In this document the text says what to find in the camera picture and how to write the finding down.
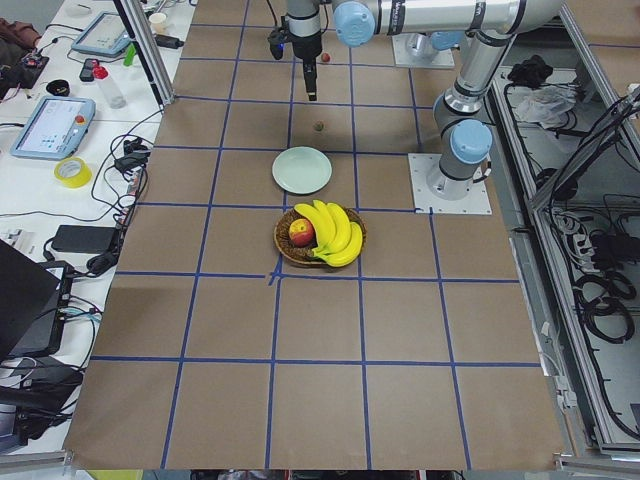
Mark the pale green plate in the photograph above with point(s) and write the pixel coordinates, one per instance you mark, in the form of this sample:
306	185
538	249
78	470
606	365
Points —
302	170

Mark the blue teach pendant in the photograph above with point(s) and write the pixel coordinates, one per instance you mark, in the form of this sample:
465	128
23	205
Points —
105	36
55	129

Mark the blue teach pendant near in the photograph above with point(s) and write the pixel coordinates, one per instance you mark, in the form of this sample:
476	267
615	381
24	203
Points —
55	129

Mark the red yellow apple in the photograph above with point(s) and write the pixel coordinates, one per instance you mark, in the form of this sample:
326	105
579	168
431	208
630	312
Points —
301	232

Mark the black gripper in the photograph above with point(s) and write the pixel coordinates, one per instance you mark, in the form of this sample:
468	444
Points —
304	48

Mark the black power adapter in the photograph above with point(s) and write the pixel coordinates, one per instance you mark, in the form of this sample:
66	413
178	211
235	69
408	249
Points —
83	239

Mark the clear bottle red cap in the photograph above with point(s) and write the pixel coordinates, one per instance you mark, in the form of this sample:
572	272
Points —
108	87

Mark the yellow tape roll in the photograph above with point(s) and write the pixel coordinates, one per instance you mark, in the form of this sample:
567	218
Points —
73	172

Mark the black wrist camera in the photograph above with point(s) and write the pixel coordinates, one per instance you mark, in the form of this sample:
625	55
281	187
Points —
277	41

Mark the woven wicker basket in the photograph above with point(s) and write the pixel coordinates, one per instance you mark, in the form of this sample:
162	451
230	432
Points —
300	255

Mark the yellow banana bunch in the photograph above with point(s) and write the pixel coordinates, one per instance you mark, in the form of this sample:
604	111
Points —
339	240

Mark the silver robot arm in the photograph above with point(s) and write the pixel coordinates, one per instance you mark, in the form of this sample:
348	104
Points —
466	140
493	23

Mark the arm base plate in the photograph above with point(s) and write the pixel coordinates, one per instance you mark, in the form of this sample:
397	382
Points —
434	193
414	50

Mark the black laptop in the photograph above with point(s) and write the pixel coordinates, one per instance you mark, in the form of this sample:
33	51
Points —
33	296

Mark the blue teach pendant far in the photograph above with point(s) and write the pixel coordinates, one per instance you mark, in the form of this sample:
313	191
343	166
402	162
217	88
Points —
105	36

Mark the aluminium frame post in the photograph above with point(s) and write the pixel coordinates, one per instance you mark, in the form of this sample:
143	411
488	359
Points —
140	33

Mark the paper cup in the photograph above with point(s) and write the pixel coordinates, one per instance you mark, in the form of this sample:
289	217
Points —
158	22

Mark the green marker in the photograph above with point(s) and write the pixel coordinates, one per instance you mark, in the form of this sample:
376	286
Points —
129	55

